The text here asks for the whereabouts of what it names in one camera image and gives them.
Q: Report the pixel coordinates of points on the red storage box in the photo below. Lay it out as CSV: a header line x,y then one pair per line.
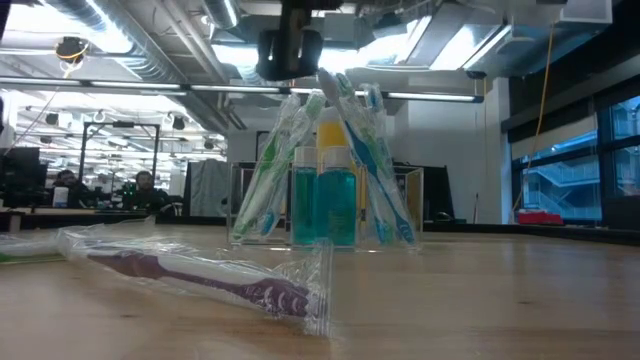
x,y
540,218

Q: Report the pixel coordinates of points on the yellow canister with white lid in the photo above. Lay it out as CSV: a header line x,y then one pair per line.
x,y
330,135

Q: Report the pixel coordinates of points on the white ceiling air unit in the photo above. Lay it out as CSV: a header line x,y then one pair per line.
x,y
575,12

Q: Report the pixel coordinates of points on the linear ceiling light bar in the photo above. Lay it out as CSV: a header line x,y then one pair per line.
x,y
430,96

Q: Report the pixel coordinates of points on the black metal gantry frame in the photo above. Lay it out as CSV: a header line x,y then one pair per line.
x,y
120,124

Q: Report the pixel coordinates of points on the teal mouthwash bottle white cap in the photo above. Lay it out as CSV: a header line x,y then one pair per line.
x,y
337,205
303,205

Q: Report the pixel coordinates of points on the black computer monitor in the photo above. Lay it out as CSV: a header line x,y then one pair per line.
x,y
22,175

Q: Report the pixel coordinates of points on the window with dark frame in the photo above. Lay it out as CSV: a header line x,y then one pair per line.
x,y
565,185

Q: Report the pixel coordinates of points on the silver ribbed ventilation duct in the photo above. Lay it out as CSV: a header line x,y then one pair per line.
x,y
150,60

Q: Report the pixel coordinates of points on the grey ceiling box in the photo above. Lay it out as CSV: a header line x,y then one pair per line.
x,y
340,30

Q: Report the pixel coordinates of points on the person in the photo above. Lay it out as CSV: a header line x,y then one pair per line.
x,y
75,182
146,184

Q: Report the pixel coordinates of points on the black equipment cabinet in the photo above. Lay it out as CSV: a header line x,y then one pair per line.
x,y
437,195

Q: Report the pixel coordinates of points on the grey fabric cover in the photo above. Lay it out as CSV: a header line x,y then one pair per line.
x,y
207,187

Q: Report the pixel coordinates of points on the white cup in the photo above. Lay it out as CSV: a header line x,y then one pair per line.
x,y
60,197

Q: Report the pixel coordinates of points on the clear acrylic organizer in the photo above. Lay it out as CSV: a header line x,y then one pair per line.
x,y
412,200

